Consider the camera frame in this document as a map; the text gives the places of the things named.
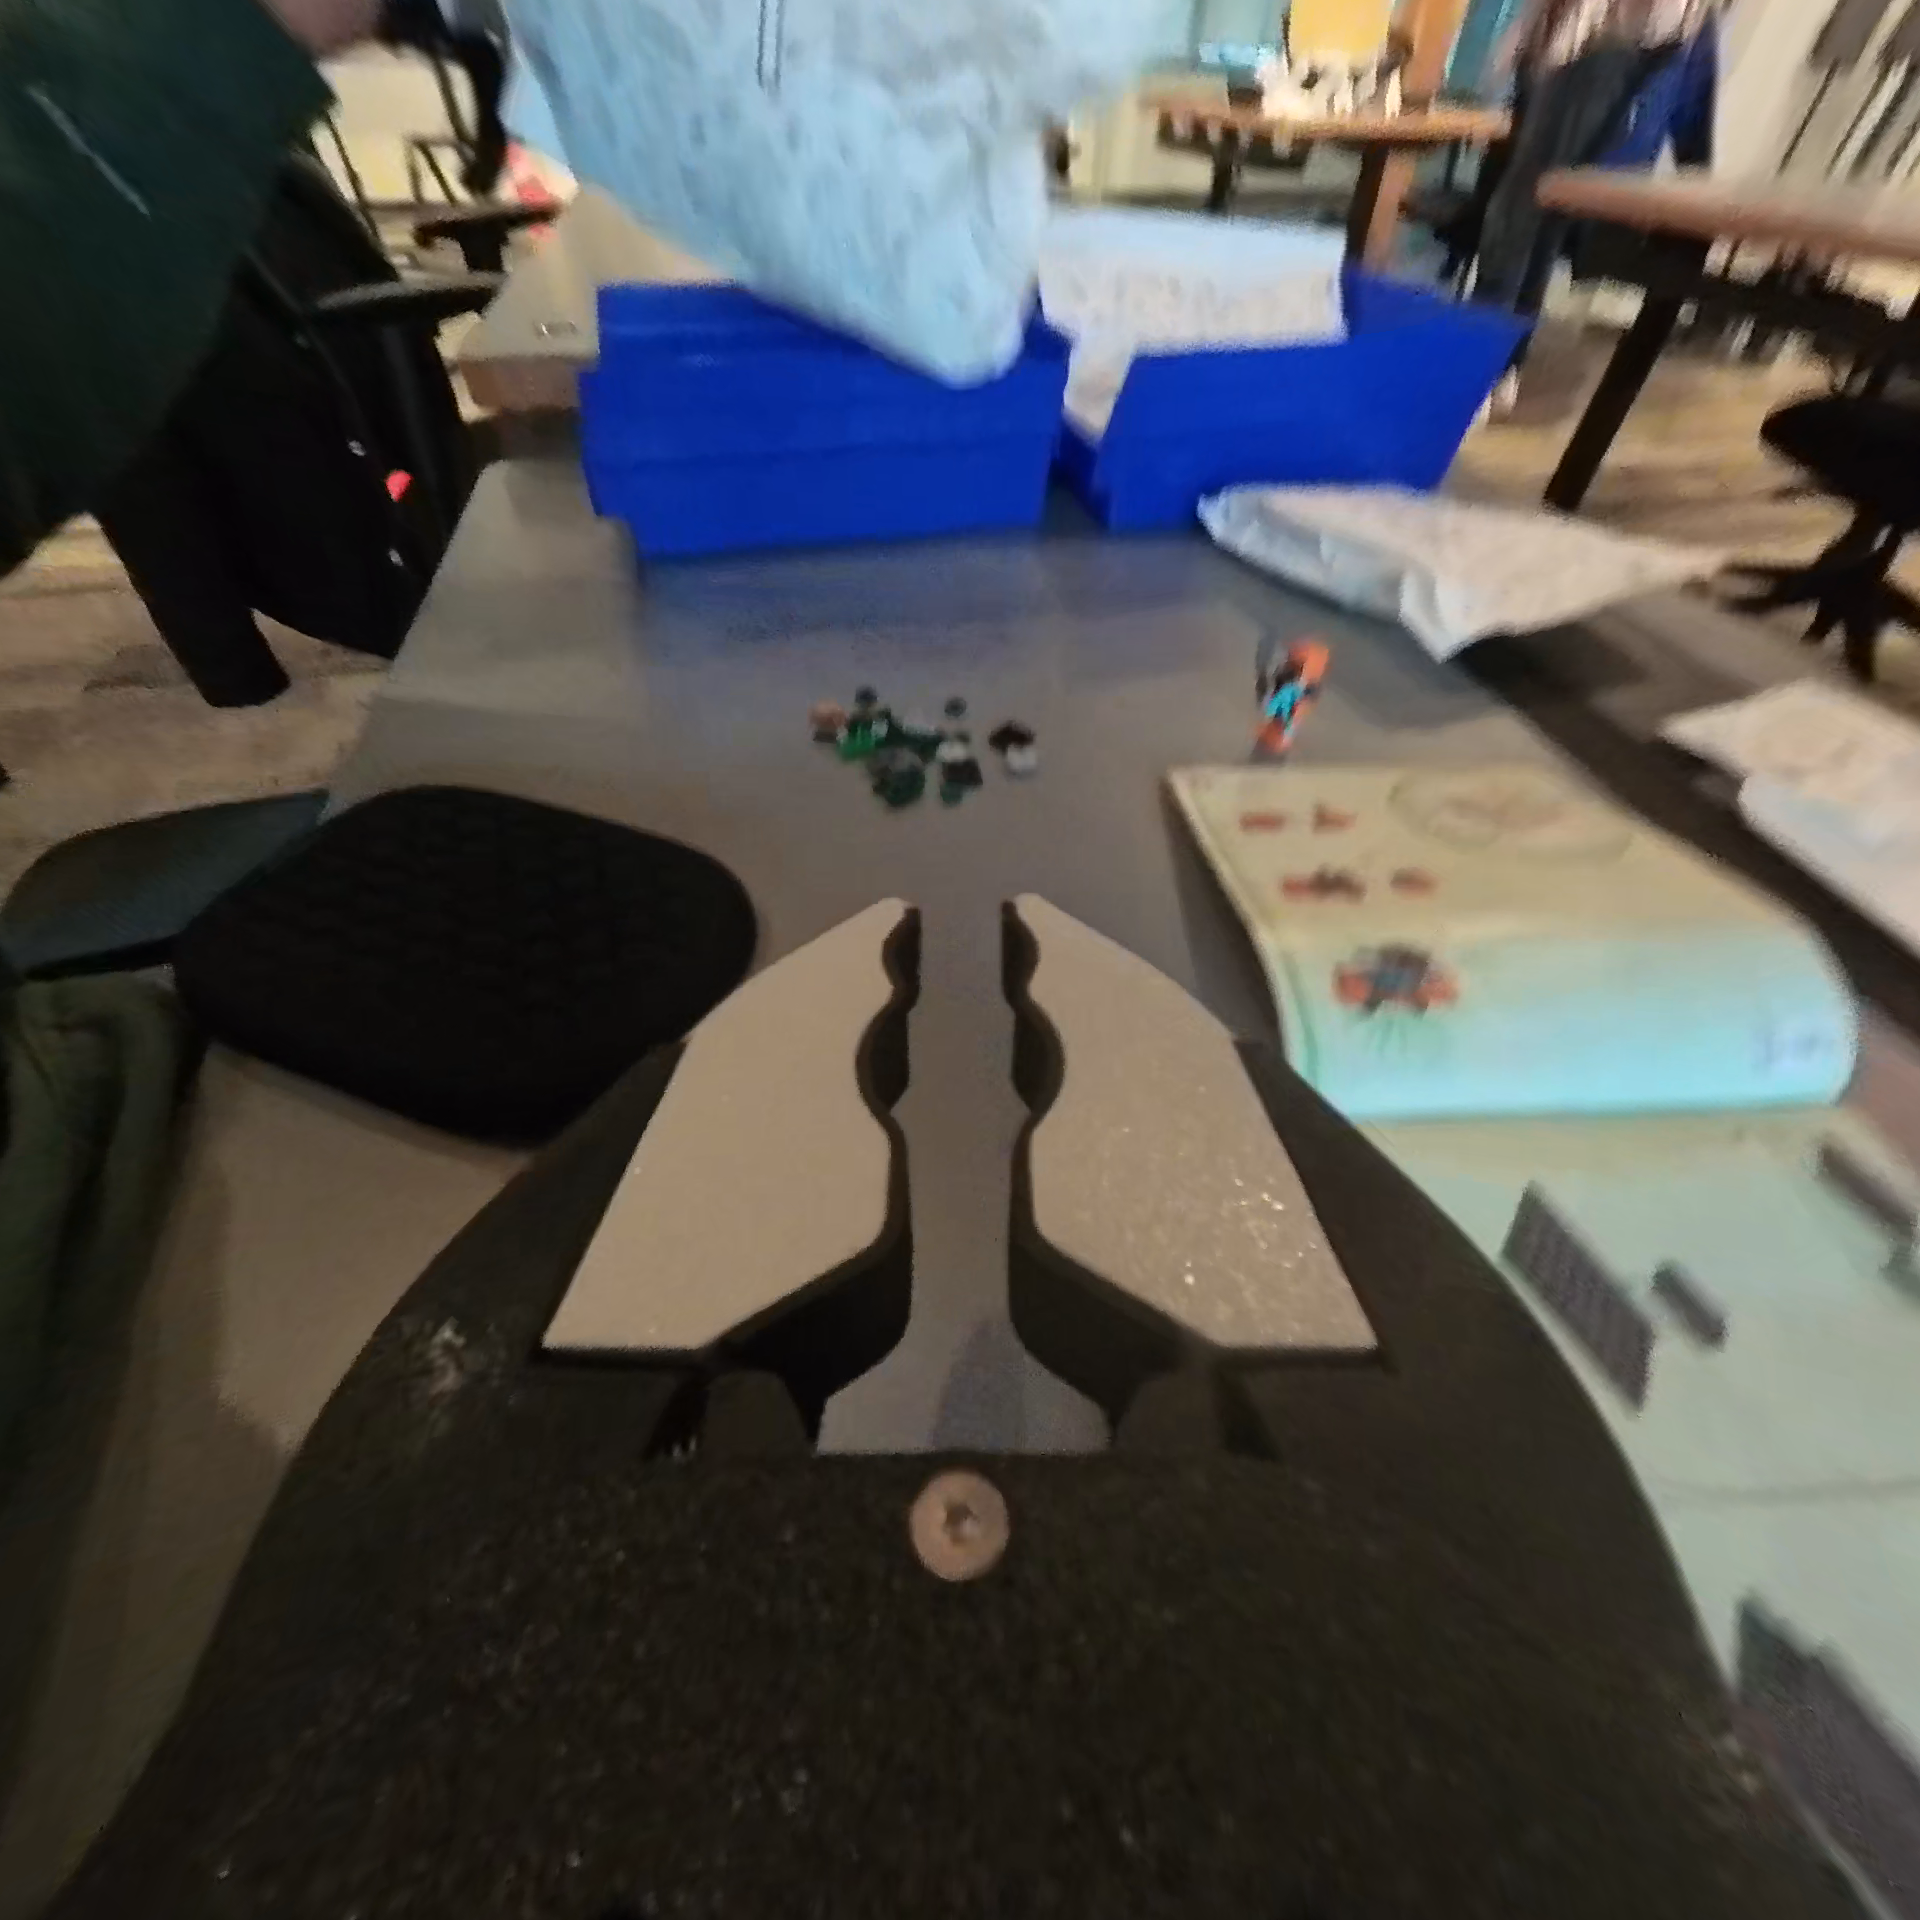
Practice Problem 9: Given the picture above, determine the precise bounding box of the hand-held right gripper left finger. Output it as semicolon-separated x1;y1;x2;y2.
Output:
539;897;920;1360

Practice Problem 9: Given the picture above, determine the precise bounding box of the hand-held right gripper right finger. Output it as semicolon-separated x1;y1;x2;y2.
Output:
998;894;1378;1360

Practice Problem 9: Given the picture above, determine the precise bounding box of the building instruction booklet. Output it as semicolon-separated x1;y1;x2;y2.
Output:
1168;757;1920;1920

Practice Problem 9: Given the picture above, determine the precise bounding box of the pile of small toy bricks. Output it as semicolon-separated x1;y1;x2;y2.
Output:
809;681;1045;811

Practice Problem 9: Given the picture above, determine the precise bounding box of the blue plastic bin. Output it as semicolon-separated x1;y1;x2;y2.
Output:
576;277;1074;561
1056;262;1538;536

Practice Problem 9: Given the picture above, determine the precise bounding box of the person's left forearm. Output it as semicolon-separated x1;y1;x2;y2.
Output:
0;0;338;572

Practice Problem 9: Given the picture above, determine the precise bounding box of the dark desk with wooden edge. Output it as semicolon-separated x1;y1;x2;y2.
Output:
1424;593;1920;1051

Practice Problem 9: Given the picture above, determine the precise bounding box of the pale grey desk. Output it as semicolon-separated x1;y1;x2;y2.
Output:
456;187;736;414

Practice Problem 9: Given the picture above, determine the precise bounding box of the black textured pad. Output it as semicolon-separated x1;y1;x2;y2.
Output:
179;784;758;1149

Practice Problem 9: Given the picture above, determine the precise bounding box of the orange toy brick model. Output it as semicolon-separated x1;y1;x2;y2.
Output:
1247;637;1334;758

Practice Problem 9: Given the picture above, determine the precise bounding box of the person's dark green jacket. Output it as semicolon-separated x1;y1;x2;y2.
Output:
0;976;197;1502

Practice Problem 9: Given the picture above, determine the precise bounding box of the black chair armrest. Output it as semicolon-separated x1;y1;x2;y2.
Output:
0;792;328;981

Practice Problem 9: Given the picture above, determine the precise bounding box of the black jacket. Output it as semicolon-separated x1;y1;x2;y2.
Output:
95;150;495;707

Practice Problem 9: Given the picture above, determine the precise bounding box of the black office chair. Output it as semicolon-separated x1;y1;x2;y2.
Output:
306;129;560;453
1757;386;1920;676

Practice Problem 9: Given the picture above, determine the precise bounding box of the wooden table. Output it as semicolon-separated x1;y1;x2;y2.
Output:
1535;165;1920;513
1139;96;1513;273

